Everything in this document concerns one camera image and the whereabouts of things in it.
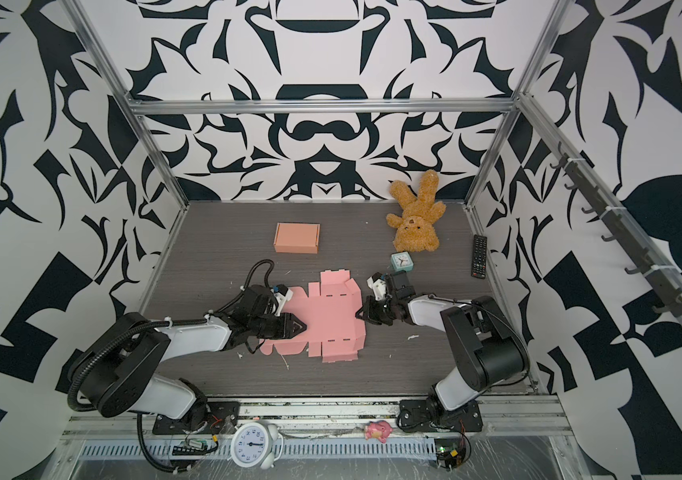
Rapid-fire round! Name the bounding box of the pink cardboard box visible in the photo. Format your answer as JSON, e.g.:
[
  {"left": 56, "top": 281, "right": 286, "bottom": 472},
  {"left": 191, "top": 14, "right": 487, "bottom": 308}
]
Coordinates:
[{"left": 260, "top": 270, "right": 366, "bottom": 363}]

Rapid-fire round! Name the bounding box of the orange cardboard box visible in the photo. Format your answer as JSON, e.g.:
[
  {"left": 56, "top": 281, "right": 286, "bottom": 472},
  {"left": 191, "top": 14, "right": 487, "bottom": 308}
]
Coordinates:
[{"left": 273, "top": 223, "right": 321, "bottom": 254}]

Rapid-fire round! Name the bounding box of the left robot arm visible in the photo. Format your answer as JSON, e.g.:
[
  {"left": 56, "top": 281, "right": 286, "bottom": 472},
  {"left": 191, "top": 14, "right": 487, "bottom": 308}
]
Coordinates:
[{"left": 67, "top": 278, "right": 307, "bottom": 475}]

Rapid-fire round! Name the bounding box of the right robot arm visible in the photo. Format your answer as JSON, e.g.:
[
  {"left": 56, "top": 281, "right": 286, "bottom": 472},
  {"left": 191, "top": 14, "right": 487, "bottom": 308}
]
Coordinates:
[{"left": 355, "top": 271, "right": 530, "bottom": 432}]

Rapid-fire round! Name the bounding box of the small teal alarm clock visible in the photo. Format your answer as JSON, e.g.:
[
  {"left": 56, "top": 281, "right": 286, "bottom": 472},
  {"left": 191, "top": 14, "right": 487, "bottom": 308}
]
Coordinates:
[{"left": 390, "top": 252, "right": 414, "bottom": 272}]

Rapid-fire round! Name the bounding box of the brown teddy bear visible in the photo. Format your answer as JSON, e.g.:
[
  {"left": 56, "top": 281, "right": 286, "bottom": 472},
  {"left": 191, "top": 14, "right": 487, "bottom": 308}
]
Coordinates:
[{"left": 386, "top": 170, "right": 446, "bottom": 253}]

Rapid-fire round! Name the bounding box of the black remote control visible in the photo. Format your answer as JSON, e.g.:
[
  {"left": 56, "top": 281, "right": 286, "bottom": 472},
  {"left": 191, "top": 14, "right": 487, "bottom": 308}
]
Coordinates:
[{"left": 471, "top": 234, "right": 488, "bottom": 279}]

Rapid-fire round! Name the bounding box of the small pink toy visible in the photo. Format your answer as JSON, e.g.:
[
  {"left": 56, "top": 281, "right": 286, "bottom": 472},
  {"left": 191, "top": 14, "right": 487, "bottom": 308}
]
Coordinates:
[{"left": 364, "top": 421, "right": 393, "bottom": 444}]

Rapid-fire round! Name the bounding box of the white round alarm clock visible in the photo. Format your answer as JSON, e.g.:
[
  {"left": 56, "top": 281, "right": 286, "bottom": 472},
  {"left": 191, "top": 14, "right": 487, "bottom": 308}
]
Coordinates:
[{"left": 230, "top": 421, "right": 285, "bottom": 470}]

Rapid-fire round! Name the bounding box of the left green circuit board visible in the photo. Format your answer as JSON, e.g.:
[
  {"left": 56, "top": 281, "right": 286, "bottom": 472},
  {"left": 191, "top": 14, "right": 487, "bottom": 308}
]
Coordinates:
[{"left": 172, "top": 439, "right": 209, "bottom": 456}]

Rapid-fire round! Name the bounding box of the green circuit board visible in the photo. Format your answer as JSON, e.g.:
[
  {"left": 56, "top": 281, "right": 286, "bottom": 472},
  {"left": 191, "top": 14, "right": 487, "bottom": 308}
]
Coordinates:
[
  {"left": 435, "top": 439, "right": 471, "bottom": 471},
  {"left": 172, "top": 439, "right": 209, "bottom": 456}
]

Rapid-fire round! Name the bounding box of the right green circuit board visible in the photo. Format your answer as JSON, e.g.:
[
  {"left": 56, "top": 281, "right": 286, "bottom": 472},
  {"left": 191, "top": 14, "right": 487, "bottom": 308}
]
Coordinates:
[{"left": 435, "top": 439, "right": 471, "bottom": 471}]

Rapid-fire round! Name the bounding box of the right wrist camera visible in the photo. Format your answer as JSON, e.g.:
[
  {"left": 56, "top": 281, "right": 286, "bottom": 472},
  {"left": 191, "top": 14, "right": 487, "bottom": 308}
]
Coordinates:
[{"left": 367, "top": 272, "right": 389, "bottom": 302}]

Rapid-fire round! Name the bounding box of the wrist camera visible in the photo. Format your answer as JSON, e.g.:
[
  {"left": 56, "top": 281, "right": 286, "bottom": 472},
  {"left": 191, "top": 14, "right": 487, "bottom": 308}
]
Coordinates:
[
  {"left": 272, "top": 284, "right": 293, "bottom": 316},
  {"left": 367, "top": 272, "right": 389, "bottom": 302}
]

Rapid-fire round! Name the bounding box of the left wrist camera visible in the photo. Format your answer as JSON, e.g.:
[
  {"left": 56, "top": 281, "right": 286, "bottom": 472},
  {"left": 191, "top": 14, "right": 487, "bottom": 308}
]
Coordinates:
[{"left": 272, "top": 284, "right": 293, "bottom": 316}]

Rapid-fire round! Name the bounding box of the white slotted cable duct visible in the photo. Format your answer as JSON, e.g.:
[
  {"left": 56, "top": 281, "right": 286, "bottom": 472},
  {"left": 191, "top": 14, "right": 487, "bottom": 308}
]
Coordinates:
[{"left": 76, "top": 436, "right": 438, "bottom": 462}]

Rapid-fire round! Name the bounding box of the black wall hook rail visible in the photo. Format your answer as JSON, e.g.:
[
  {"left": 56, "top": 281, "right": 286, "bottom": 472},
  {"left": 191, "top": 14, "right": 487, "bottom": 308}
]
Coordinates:
[{"left": 552, "top": 153, "right": 682, "bottom": 317}]

